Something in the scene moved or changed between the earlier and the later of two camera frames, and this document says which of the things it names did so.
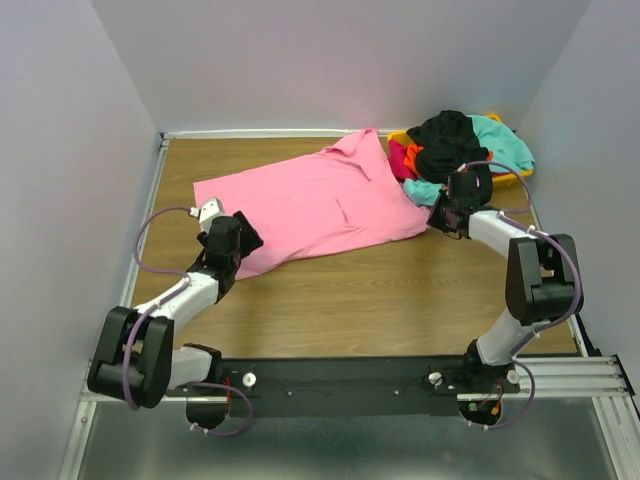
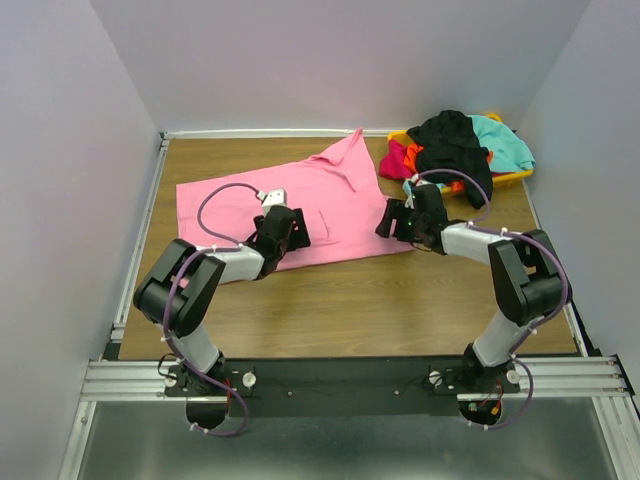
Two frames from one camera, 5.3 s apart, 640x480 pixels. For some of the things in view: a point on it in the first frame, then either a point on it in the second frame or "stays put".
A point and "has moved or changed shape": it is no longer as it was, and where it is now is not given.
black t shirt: x=448 y=140 stays put
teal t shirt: x=501 y=145 stays put
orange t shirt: x=411 y=156 stays put
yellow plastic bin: x=498 y=177 stays put
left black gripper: x=250 y=239 to x=300 y=237
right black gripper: x=434 y=219 to x=396 y=209
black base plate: x=364 y=387 stays put
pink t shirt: x=349 y=199 has moved or changed shape
